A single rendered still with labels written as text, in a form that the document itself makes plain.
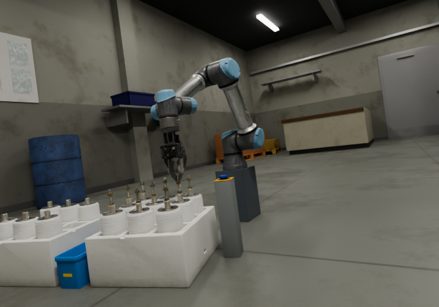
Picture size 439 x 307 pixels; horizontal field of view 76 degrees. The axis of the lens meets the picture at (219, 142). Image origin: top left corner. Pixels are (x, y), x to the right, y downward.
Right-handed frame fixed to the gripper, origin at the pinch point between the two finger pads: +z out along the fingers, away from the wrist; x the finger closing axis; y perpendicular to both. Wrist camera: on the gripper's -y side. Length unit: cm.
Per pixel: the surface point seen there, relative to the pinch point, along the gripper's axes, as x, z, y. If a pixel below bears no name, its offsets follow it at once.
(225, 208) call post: 17.3, 14.7, -0.7
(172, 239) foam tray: 1.2, 18.2, 20.6
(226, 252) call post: 15.5, 32.5, -1.0
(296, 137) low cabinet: 132, -2, -542
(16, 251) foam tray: -67, 20, 10
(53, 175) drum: -189, -1, -176
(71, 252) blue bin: -46, 24, 7
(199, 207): 5.5, 14.7, -8.0
